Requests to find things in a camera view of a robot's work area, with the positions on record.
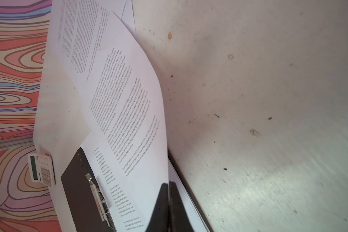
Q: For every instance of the pink desk calculator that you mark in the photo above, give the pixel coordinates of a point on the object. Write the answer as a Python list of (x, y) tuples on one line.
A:
[(41, 169)]

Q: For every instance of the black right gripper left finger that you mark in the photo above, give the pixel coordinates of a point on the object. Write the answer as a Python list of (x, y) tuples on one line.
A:
[(159, 219)]

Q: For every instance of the metal folder clip mechanism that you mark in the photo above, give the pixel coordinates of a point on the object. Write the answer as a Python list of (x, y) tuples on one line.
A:
[(101, 204)]

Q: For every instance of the red folder black inside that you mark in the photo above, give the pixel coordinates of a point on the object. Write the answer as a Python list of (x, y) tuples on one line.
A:
[(80, 198)]

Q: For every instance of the printed paper sheet stack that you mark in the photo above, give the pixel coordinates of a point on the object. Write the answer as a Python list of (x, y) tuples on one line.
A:
[(121, 97)]

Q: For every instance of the aluminium frame post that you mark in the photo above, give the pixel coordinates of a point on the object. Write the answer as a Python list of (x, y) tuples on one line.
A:
[(15, 142)]

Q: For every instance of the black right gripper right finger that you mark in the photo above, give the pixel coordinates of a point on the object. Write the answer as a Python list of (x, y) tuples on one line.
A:
[(178, 219)]

